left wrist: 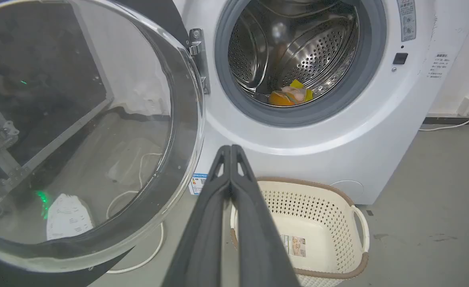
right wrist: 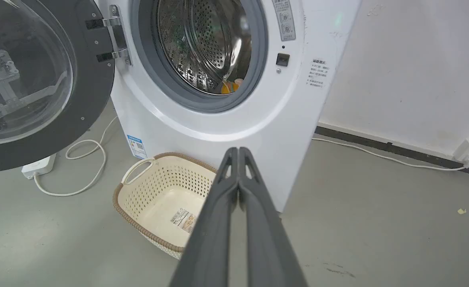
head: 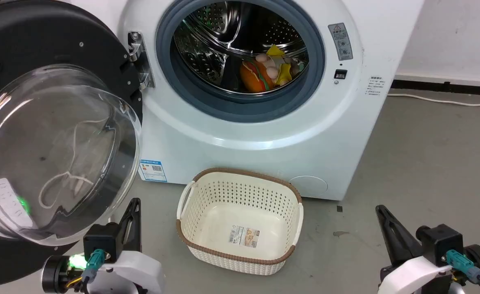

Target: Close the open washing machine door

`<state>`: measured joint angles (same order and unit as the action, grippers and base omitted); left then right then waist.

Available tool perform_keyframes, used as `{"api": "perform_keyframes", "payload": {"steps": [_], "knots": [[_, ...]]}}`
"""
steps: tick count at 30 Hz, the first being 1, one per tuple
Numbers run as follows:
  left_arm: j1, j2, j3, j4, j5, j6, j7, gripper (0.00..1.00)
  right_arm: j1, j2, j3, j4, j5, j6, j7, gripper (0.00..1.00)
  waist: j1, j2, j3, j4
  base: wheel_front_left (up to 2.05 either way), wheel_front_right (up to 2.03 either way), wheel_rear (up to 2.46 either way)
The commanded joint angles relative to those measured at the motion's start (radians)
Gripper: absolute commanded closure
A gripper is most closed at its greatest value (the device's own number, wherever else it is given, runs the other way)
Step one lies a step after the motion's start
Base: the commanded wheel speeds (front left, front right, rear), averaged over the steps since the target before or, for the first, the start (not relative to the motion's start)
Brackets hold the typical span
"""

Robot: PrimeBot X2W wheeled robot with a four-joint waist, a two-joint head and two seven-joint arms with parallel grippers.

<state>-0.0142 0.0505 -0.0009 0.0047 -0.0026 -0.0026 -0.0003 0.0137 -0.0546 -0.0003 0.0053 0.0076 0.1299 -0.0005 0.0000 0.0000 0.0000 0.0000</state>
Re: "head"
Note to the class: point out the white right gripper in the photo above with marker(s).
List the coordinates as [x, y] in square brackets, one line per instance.
[411, 277]

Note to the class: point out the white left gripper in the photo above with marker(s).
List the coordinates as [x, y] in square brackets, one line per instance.
[136, 273]

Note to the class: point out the white front-load washing machine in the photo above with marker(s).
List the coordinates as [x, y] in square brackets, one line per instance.
[244, 159]

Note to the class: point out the round white filter cover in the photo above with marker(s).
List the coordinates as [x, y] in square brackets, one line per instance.
[308, 187]

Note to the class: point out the blue white energy label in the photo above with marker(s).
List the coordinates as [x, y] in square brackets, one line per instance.
[153, 170]

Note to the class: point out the grey warning label sticker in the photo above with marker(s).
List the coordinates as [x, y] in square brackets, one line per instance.
[340, 41]

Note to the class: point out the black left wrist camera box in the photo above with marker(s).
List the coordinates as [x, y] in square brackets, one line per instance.
[101, 239]

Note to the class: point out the orange hamburger plush toy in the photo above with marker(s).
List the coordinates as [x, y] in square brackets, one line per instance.
[254, 79]

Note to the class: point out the white text sticker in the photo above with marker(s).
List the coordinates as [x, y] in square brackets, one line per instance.
[375, 85]

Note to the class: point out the black round glass washer door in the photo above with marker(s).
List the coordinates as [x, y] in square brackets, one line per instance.
[40, 32]

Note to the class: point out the steel perforated washer drum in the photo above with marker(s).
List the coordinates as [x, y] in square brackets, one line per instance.
[211, 36]

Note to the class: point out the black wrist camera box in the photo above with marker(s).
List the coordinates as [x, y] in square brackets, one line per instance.
[101, 239]
[440, 243]

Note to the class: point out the black wall baseboard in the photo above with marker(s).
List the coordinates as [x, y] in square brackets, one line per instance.
[448, 87]

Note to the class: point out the yellow cloth toy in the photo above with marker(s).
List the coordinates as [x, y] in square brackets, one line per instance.
[274, 50]

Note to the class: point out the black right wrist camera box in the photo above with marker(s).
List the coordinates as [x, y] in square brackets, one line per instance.
[440, 243]

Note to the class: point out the black round left gripper motor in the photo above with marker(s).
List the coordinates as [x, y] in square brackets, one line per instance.
[54, 273]

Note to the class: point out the paper basket product label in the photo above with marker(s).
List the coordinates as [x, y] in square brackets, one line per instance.
[245, 237]

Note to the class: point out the cream plastic laundry basket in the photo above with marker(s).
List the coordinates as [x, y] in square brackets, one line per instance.
[223, 216]

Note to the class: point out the colourful plush toys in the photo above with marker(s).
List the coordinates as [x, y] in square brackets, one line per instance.
[272, 71]

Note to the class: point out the metal door hinge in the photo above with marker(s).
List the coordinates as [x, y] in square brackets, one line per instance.
[138, 53]

